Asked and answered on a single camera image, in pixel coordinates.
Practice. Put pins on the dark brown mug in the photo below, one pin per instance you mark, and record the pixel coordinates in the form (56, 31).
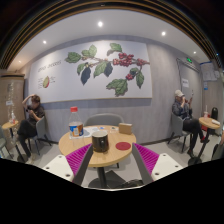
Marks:
(100, 141)

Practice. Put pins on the seated person with white cap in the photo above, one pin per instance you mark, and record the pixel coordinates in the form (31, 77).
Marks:
(182, 108)

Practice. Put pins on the round wooden table left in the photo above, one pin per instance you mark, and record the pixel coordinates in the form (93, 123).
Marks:
(9, 126)

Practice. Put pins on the papers on table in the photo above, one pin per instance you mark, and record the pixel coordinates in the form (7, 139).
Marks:
(88, 131)

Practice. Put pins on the black bottle on right table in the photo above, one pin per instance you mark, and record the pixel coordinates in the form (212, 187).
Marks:
(214, 113)

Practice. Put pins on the whiteboard with notices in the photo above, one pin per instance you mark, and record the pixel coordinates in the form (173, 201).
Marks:
(208, 71)

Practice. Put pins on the round wooden table right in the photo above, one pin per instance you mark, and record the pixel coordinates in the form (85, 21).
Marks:
(210, 124)

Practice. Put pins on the round wooden cafe table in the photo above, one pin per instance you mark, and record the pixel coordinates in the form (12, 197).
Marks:
(101, 160)

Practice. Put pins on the coffee plant wall mural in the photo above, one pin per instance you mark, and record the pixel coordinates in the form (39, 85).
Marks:
(93, 70)

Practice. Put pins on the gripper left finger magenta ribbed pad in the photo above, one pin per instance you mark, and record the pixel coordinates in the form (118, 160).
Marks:
(73, 166)

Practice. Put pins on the red round coaster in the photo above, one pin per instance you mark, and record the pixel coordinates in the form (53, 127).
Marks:
(123, 146)

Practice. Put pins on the grey chair at left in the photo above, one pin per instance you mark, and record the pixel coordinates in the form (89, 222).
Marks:
(40, 134)

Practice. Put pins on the grey chair at right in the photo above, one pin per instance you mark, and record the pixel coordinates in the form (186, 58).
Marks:
(177, 128)

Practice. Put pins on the grey chair behind table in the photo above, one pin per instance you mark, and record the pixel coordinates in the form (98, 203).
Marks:
(104, 119)

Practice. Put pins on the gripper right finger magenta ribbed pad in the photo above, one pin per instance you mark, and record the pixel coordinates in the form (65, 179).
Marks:
(153, 166)

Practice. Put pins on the seated person in black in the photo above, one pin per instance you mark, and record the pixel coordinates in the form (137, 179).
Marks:
(27, 127)

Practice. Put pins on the small brown cardboard box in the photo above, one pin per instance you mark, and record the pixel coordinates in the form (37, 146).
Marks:
(125, 128)

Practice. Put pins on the clear plastic bottle red cap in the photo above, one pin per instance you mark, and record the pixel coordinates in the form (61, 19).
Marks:
(75, 124)

